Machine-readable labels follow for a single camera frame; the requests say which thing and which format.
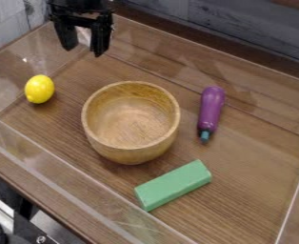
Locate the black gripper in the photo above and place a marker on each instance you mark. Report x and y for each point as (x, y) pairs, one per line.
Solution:
(83, 13)

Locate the brown wooden bowl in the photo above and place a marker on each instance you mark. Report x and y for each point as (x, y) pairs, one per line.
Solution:
(131, 119)

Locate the purple toy eggplant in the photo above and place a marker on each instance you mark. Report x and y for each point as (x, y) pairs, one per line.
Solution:
(213, 103)

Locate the yellow toy lemon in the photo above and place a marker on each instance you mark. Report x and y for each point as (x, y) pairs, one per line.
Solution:
(39, 89)

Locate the green rectangular block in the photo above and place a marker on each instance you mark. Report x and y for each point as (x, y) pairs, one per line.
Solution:
(174, 184)

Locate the clear acrylic corner bracket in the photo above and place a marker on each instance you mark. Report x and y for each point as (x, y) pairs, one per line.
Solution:
(85, 36)

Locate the clear acrylic tray wall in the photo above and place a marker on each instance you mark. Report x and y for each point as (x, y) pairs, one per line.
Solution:
(249, 205)

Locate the black metal bracket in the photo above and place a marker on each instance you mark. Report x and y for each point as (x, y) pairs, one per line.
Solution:
(30, 232)

